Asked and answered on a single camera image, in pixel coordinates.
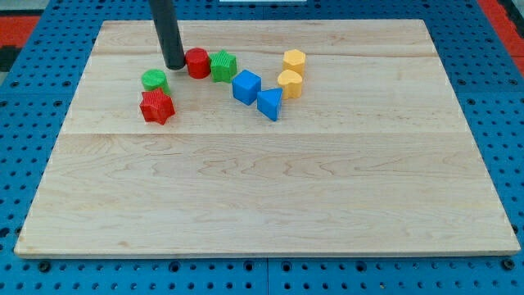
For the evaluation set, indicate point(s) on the red star block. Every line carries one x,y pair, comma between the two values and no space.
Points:
156,106

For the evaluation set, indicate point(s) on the green star block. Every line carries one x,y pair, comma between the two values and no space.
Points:
223,66

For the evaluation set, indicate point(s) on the light wooden board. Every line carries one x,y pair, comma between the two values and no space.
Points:
375,158

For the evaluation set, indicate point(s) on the red cylinder block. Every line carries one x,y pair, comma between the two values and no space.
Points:
198,63

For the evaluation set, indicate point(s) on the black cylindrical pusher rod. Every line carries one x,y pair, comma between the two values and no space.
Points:
165,21

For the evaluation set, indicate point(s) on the yellow heart block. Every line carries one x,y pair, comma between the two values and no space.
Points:
291,84

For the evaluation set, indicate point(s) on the green cylinder block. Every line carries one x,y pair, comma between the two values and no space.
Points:
155,79

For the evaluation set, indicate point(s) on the blue triangle block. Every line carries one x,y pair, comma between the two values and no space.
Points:
269,102

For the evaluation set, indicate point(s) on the blue cube block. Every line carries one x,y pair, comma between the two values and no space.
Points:
246,85

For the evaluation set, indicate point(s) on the yellow hexagon block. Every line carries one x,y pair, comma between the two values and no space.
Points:
294,60

